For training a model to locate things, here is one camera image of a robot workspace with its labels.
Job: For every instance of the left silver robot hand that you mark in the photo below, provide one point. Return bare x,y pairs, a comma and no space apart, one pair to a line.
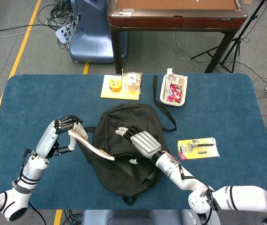
48,140

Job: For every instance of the blue carpet table mat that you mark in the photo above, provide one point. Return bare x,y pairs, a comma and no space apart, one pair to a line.
42,98

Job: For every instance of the round yellow cake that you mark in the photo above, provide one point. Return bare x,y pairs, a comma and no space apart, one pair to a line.
115,84

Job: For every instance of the bagged bread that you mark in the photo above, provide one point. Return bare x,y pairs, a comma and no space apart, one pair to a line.
132,82

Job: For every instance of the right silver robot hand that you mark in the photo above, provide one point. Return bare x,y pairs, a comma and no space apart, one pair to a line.
146,143

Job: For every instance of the razor blister pack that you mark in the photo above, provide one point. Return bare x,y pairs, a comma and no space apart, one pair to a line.
198,150

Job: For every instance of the brown wooden table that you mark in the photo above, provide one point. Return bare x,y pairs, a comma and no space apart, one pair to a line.
175,22

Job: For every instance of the grey blue robot torso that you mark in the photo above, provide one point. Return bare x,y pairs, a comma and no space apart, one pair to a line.
96,218

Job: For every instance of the black tripod stand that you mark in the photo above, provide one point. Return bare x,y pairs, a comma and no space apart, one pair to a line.
233,50

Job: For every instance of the black fabric backpack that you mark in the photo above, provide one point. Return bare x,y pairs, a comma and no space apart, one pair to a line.
128,114

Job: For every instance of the brown spiral notebook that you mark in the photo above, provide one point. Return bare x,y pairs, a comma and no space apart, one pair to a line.
93,148

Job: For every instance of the red snack packet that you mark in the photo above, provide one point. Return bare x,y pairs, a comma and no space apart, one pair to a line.
174,92

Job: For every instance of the white snack tray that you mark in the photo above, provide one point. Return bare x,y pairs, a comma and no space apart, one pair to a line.
162,97

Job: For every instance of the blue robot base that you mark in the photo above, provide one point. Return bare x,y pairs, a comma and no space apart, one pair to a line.
89,39

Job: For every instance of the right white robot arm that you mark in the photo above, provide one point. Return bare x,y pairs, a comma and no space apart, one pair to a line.
241,199

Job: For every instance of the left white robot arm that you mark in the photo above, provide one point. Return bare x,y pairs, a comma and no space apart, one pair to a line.
28,178

